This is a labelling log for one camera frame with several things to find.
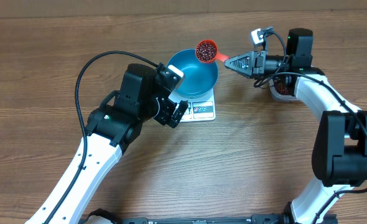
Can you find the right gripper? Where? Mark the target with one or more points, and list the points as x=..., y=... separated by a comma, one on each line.
x=253, y=60

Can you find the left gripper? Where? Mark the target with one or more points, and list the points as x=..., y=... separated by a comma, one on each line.
x=169, y=106

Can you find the orange measuring scoop blue handle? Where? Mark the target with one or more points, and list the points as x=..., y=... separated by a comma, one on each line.
x=207, y=52

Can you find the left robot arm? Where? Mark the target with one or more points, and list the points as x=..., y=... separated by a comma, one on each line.
x=110, y=129

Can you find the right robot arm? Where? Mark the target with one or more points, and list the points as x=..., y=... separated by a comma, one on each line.
x=339, y=156

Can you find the white digital kitchen scale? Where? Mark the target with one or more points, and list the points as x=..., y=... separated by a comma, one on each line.
x=201, y=104

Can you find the blue metal bowl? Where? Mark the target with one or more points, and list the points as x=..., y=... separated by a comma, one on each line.
x=200, y=77

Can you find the red beans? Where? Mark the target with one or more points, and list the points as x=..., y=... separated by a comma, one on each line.
x=280, y=87

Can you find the clear plastic container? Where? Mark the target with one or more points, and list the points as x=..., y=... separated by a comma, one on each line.
x=283, y=98

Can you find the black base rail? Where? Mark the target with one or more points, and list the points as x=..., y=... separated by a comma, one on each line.
x=104, y=217

